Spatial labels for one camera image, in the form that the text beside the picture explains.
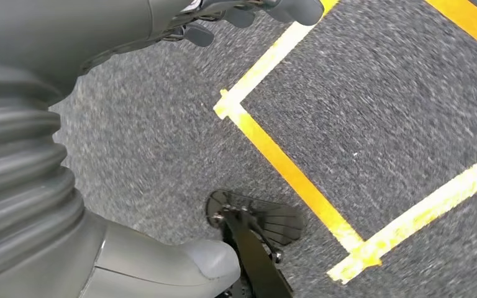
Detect black robot foot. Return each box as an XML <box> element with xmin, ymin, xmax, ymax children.
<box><xmin>204</xmin><ymin>188</ymin><xmax>306</xmax><ymax>298</ymax></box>

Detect yellow floor tape square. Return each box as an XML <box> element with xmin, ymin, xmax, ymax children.
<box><xmin>212</xmin><ymin>0</ymin><xmax>477</xmax><ymax>286</ymax></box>

